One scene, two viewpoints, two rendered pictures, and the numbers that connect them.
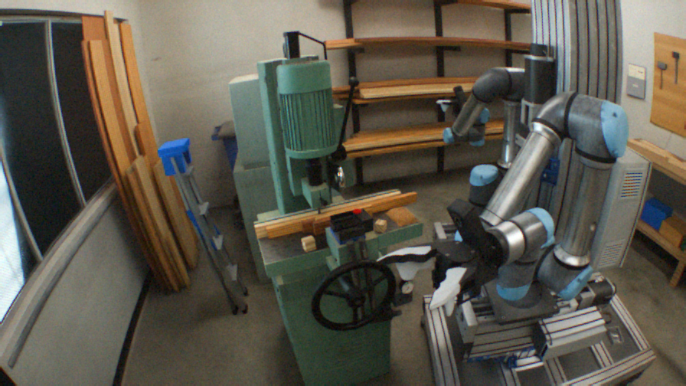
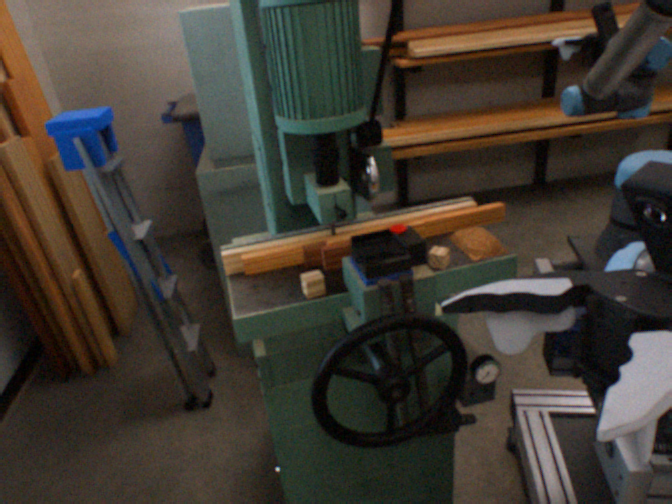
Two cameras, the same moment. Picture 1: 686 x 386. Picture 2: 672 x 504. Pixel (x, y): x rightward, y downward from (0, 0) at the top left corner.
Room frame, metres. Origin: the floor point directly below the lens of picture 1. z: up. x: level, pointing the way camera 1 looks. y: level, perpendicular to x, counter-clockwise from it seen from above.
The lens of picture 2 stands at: (0.13, 0.00, 1.44)
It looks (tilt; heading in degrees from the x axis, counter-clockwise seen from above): 28 degrees down; 7
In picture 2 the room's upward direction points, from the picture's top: 7 degrees counter-clockwise
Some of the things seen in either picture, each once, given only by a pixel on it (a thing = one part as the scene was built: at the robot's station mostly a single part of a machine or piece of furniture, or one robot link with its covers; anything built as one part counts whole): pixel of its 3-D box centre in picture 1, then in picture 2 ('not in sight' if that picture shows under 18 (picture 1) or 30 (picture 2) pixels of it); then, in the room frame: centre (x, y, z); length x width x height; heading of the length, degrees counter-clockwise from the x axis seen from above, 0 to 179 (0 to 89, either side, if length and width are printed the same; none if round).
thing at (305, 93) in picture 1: (307, 107); (313, 40); (1.13, 0.09, 1.35); 0.18 x 0.18 x 0.31
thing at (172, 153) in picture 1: (206, 233); (146, 272); (1.67, 0.84, 0.58); 0.27 x 0.25 x 1.16; 100
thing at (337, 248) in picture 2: (335, 223); (360, 251); (1.09, 0.04, 0.93); 0.17 x 0.02 x 0.05; 108
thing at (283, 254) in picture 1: (344, 242); (374, 283); (1.04, 0.01, 0.87); 0.61 x 0.30 x 0.06; 108
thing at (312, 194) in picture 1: (315, 192); (328, 198); (1.15, 0.10, 1.03); 0.14 x 0.07 x 0.09; 18
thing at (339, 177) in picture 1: (338, 178); (366, 176); (1.29, 0.02, 1.02); 0.12 x 0.03 x 0.12; 18
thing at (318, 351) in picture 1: (325, 306); (341, 397); (1.24, 0.13, 0.36); 0.58 x 0.45 x 0.71; 18
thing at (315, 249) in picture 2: (331, 220); (353, 246); (1.12, 0.05, 0.92); 0.23 x 0.02 x 0.04; 108
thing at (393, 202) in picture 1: (346, 214); (379, 237); (1.16, 0.00, 0.92); 0.62 x 0.02 x 0.04; 108
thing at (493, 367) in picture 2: (406, 286); (483, 370); (1.01, -0.22, 0.65); 0.06 x 0.04 x 0.08; 108
